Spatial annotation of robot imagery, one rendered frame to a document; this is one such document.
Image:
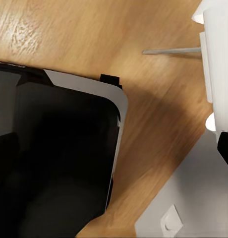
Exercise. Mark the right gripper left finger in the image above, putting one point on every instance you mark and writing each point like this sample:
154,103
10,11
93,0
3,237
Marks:
9,150

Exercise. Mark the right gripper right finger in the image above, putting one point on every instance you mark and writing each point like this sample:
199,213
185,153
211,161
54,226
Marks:
223,146

